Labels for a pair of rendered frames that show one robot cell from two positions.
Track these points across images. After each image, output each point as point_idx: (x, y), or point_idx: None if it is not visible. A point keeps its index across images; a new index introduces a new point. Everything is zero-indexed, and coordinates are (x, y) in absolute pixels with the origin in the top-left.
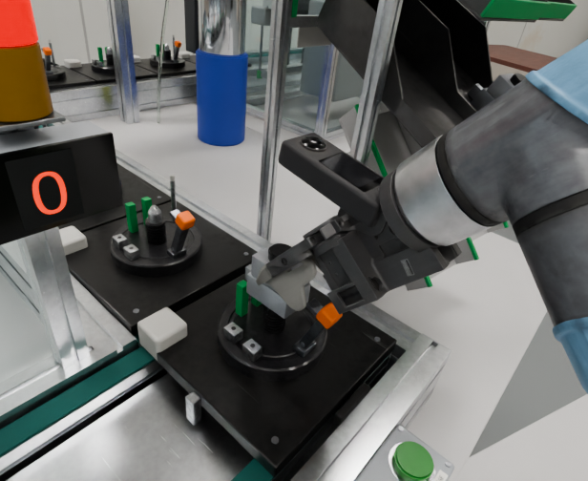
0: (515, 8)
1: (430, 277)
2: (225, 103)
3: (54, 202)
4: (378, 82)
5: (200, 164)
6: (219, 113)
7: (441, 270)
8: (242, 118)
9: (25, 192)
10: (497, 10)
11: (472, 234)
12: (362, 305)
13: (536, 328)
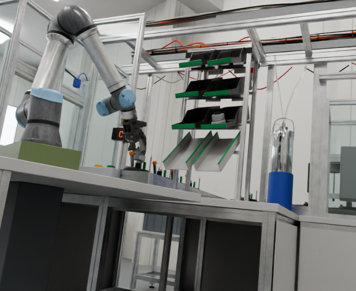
0: (184, 94)
1: (174, 168)
2: (271, 192)
3: (121, 135)
4: (180, 120)
5: None
6: (269, 197)
7: (122, 122)
8: (281, 201)
9: (118, 133)
10: (178, 95)
11: (122, 114)
12: (122, 137)
13: (201, 197)
